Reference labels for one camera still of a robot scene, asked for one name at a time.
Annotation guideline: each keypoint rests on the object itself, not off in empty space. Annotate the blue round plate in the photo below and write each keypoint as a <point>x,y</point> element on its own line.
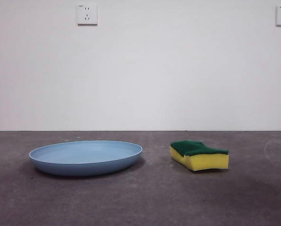
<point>84,167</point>

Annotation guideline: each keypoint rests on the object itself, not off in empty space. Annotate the yellow sponge with green pad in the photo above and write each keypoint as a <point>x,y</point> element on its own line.
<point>209,162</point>

